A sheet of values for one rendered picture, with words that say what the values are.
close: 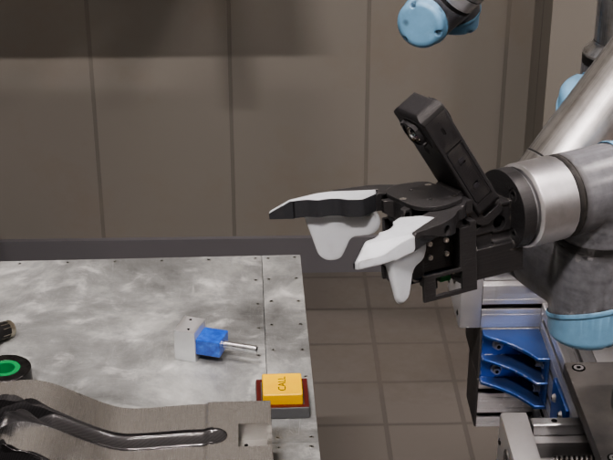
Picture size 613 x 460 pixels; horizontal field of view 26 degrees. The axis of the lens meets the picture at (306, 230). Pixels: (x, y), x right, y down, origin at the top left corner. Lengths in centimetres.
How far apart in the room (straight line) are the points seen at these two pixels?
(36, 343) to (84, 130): 181
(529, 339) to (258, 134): 205
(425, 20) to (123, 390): 73
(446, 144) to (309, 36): 278
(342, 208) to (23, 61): 286
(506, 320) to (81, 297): 76
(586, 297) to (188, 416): 78
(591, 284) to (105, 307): 125
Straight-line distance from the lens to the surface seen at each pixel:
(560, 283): 124
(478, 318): 203
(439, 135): 107
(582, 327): 124
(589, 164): 118
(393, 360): 368
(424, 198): 110
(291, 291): 234
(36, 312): 232
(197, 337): 213
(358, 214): 112
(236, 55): 386
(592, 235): 120
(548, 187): 114
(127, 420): 187
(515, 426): 166
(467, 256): 111
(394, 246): 101
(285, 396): 199
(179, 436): 183
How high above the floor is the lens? 192
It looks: 26 degrees down
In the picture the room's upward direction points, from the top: straight up
